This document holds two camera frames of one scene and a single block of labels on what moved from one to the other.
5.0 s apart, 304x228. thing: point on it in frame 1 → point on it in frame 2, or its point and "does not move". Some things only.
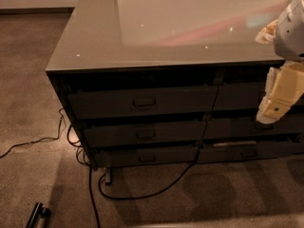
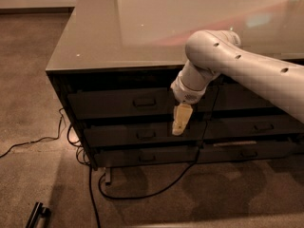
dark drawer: x=250 y=151 does not move
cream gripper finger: x=284 y=86 → x=181 y=114
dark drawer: x=145 y=156 does not move
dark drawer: x=247 y=126 does not move
